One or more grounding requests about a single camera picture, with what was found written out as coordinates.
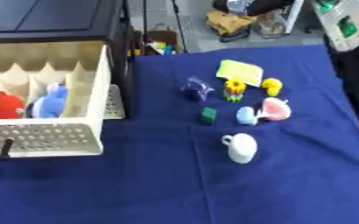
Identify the black tripod leg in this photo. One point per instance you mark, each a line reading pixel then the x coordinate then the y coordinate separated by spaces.
pixel 178 23

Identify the red soft toy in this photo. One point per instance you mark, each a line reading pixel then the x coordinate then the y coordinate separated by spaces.
pixel 1 106

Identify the white mug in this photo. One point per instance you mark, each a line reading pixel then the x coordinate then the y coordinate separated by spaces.
pixel 242 148

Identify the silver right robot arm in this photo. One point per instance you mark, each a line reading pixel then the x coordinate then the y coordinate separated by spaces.
pixel 343 24

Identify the light blue toy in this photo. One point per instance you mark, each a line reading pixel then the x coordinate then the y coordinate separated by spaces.
pixel 246 115

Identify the colourful stacked flower toy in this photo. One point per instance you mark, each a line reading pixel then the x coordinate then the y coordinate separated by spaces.
pixel 234 90

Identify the green block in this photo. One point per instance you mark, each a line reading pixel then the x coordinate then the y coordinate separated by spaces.
pixel 208 115

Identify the pink and white toy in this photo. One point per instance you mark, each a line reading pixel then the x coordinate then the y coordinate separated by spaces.
pixel 275 108

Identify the yellow cloth bundle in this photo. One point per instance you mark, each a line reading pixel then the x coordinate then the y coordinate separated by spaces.
pixel 229 22

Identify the yellow rubber duck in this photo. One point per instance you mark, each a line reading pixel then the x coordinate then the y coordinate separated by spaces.
pixel 272 86

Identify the pale compartment drawer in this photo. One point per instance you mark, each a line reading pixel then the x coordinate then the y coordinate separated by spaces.
pixel 93 96

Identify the yellow-green sponge pad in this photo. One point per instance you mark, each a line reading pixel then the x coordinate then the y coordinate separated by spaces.
pixel 240 72

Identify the brown bag with items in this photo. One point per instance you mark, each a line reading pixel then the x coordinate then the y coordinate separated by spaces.
pixel 159 40

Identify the blue and white soft toy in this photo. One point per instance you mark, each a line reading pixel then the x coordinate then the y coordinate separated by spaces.
pixel 51 102

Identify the black cabinet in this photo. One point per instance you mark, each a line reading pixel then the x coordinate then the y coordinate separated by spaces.
pixel 44 20

